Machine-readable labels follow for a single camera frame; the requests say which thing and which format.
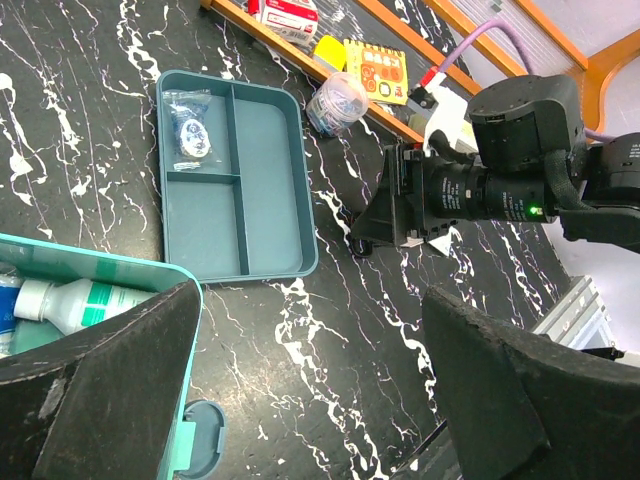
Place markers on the aluminium frame rail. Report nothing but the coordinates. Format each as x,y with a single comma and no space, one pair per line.
580,319

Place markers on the blue divided tray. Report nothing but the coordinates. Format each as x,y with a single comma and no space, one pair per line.
246,214

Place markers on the orange wooden shelf rack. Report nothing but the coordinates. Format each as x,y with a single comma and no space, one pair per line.
593,74

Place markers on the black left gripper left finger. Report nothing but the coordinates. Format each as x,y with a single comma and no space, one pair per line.
100,403

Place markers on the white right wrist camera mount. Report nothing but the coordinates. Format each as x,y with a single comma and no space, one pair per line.
437,108

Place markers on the white bottle green label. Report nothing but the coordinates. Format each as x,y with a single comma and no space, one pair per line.
77,305

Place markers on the teal medicine kit box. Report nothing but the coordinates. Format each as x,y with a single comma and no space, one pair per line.
196,440

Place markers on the clear tape roll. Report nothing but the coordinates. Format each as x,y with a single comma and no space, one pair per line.
187,110

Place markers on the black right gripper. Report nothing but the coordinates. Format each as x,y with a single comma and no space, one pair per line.
534,165

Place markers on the clear measuring cup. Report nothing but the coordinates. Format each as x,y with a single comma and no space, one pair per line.
339,102

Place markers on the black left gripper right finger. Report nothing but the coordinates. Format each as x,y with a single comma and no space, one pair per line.
520,406

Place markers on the red white medicine box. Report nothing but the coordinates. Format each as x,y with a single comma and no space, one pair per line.
294,20

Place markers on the blue labelled spray bottle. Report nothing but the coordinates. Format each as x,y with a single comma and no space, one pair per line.
9,291

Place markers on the small yellow cap bottle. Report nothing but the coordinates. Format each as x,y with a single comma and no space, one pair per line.
330,53

